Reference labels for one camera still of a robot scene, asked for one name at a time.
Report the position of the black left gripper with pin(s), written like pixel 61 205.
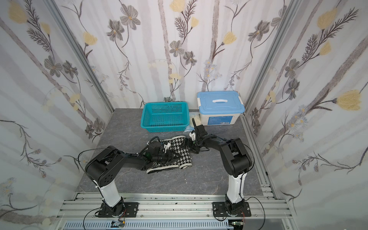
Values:
pixel 168 155

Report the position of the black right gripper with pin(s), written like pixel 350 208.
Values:
pixel 198 133

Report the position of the black white houndstooth scarf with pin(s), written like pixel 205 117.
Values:
pixel 177 144

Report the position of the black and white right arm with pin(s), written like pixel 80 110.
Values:
pixel 237 162

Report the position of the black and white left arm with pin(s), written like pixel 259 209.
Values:
pixel 104 168

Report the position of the teal plastic basket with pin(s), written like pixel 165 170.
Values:
pixel 165 116

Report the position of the clear bag with yellow contents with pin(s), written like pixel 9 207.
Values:
pixel 194 117

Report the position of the white box with blue lid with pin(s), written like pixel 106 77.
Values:
pixel 219 107

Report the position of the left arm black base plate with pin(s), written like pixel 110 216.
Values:
pixel 125 209

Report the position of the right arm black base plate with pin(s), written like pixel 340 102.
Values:
pixel 227 209

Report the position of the aluminium rail frame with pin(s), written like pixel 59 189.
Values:
pixel 268 213

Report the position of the white slotted cable duct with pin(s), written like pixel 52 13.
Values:
pixel 147 225

